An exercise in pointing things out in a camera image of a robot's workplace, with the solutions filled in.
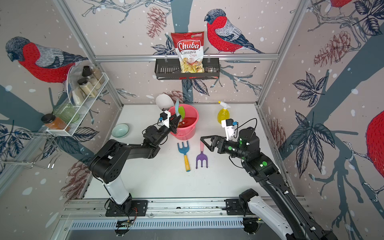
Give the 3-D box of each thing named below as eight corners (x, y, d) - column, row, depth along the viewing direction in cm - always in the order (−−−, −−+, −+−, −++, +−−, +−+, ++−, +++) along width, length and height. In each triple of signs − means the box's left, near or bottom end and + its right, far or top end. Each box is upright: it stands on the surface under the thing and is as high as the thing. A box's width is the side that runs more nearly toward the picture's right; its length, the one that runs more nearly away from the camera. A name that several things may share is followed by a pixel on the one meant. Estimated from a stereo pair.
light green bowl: (112, 139, 102) (109, 135, 98) (117, 126, 109) (115, 123, 105) (127, 139, 102) (125, 135, 98) (132, 126, 109) (129, 123, 105)
